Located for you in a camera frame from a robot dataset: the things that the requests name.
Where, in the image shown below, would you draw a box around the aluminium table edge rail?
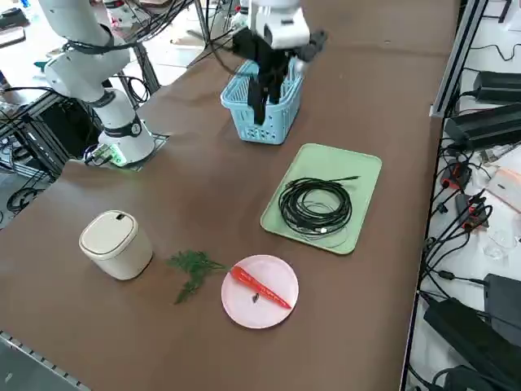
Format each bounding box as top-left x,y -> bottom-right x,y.
0,329 -> 93,391

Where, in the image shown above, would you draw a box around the aluminium camera post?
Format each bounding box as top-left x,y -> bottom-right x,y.
429,0 -> 489,119

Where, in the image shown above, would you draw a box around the black metal rack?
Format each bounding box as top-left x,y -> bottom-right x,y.
0,87 -> 103,184

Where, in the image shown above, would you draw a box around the black power adapter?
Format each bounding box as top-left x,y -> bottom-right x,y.
471,71 -> 521,105
484,273 -> 521,339
422,297 -> 521,386
443,103 -> 521,150

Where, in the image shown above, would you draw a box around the aluminium frame leg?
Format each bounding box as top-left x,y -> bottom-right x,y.
194,0 -> 212,49
132,40 -> 162,97

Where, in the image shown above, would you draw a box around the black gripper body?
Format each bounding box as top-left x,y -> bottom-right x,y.
231,27 -> 304,82

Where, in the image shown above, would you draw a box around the cream lidded bin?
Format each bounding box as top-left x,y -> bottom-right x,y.
78,209 -> 155,281

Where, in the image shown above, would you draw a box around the orange toy carrot green leaves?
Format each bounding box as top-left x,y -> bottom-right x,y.
164,248 -> 293,310

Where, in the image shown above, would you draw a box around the orange black connector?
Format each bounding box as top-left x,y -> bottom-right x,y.
441,160 -> 473,191
462,195 -> 493,233

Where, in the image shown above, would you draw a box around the blue plastic basket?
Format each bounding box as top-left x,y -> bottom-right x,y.
220,59 -> 306,147

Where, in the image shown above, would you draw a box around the pink plate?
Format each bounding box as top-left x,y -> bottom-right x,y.
221,254 -> 300,330

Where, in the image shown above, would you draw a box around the white pink box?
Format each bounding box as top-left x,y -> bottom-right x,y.
486,165 -> 521,213

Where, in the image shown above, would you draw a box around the coiled black cable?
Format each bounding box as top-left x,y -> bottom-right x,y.
278,174 -> 360,237

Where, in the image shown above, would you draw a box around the green tray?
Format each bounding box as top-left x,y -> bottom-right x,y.
260,142 -> 383,257

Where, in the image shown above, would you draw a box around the small white red device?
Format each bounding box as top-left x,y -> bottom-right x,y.
103,0 -> 135,29

